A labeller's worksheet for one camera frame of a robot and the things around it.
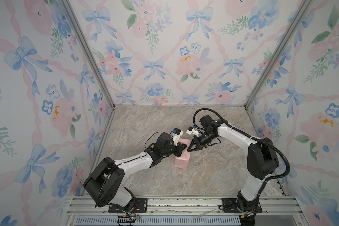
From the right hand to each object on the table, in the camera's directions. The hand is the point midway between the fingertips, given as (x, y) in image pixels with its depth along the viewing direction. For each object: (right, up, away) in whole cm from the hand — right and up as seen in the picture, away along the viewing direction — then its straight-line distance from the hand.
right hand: (188, 150), depth 81 cm
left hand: (-1, +3, 0) cm, 3 cm away
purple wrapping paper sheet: (-4, -6, -3) cm, 8 cm away
